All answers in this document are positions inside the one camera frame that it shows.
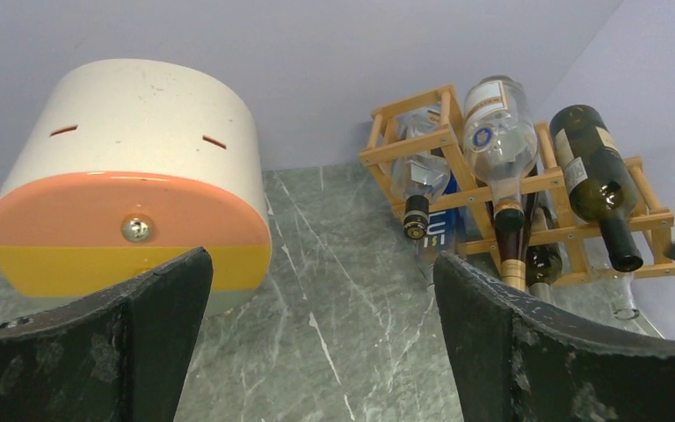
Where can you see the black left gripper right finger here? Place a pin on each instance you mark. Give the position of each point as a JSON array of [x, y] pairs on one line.
[[515, 357]]

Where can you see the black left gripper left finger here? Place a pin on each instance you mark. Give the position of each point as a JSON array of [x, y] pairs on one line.
[[120, 354]]

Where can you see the dark green wine bottle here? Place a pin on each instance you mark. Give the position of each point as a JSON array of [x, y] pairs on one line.
[[599, 186]]

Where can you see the large clear glass bottle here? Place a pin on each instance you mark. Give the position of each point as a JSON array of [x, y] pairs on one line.
[[500, 145]]

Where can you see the dark bottle gold foil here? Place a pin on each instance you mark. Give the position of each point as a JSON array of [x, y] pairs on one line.
[[512, 245]]

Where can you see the blue labelled clear bottle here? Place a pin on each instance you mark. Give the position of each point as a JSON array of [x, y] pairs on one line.
[[446, 232]]

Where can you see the clear bottle black cap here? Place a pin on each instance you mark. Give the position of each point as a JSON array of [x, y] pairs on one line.
[[420, 178]]

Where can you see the wooden wine rack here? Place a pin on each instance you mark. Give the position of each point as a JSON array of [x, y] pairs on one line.
[[650, 217]]

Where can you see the white orange yellow bread box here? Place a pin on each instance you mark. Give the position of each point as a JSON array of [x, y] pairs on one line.
[[131, 163]]

